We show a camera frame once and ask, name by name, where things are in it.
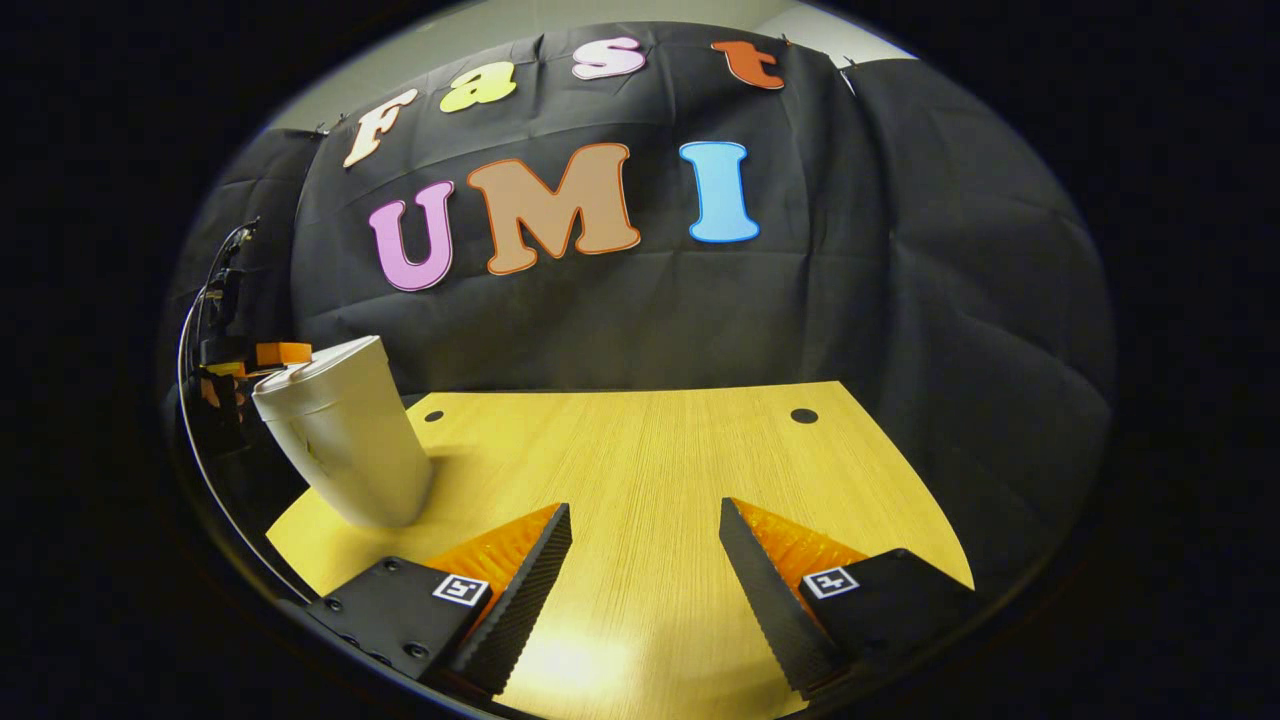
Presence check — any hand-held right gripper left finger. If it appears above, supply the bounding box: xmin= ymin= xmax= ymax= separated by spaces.
xmin=305 ymin=502 xmax=573 ymax=698

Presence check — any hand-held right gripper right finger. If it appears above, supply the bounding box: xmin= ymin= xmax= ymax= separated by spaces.
xmin=718 ymin=497 xmax=986 ymax=699

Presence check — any white desktop garbage bin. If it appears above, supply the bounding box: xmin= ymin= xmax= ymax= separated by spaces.
xmin=251 ymin=335 xmax=434 ymax=529

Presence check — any wooden desktop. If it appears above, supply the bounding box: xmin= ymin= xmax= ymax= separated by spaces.
xmin=265 ymin=380 xmax=976 ymax=720

